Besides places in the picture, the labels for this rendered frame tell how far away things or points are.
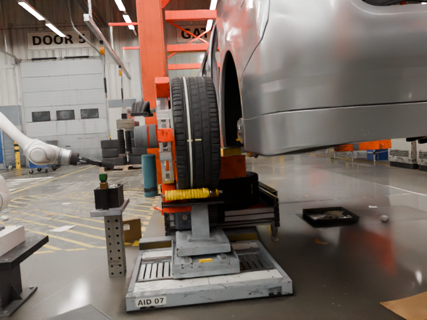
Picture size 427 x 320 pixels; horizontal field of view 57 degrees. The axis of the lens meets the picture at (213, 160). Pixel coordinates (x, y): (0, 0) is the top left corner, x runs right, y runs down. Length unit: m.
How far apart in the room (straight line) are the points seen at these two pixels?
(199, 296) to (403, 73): 1.35
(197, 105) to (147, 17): 0.98
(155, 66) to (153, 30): 0.24
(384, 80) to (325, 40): 0.23
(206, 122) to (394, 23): 1.01
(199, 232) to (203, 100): 0.78
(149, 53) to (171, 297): 1.59
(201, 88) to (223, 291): 1.05
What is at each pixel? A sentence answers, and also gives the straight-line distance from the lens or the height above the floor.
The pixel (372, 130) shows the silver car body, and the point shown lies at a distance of 1.43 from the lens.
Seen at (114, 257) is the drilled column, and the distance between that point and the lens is 2.54.
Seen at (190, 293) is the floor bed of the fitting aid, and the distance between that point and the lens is 2.03.
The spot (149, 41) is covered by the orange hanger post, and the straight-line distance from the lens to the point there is 2.78.
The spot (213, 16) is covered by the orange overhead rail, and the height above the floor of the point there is 3.25.
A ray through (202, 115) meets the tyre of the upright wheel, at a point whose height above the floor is 0.94.
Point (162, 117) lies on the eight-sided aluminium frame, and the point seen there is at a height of 0.94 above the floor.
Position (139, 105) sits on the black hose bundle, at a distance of 2.14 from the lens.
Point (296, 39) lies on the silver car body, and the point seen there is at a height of 1.14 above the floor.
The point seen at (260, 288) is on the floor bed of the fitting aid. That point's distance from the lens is 2.07.
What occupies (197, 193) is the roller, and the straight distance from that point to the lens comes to 2.20.
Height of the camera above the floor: 0.84
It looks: 4 degrees down
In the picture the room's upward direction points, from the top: 4 degrees counter-clockwise
